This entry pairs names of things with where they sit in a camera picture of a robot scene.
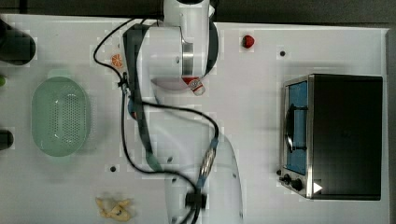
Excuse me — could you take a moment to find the black pot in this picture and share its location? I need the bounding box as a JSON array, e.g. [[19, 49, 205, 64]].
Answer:
[[0, 20, 35, 65]]

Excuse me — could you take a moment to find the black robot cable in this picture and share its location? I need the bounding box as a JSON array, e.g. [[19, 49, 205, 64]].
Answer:
[[92, 18, 220, 224]]

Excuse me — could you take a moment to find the green colander basket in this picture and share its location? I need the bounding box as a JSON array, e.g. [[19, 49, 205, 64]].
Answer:
[[31, 69, 91, 157]]

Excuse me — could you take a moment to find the blue bowl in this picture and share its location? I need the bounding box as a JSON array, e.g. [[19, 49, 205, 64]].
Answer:
[[127, 96, 137, 119]]

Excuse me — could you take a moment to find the orange slice toy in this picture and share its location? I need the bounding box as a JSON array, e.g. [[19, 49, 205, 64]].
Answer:
[[111, 54, 123, 68]]

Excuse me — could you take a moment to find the red strawberry toy on table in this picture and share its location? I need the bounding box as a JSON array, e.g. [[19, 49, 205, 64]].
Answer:
[[242, 35, 255, 49]]

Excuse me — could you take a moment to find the grey round plate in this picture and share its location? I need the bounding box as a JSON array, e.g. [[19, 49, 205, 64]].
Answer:
[[150, 77, 188, 91]]

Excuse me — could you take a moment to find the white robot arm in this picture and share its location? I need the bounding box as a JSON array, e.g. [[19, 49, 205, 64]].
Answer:
[[121, 0, 244, 224]]

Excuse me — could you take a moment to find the black cup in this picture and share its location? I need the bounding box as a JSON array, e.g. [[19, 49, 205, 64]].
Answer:
[[0, 130, 14, 150]]

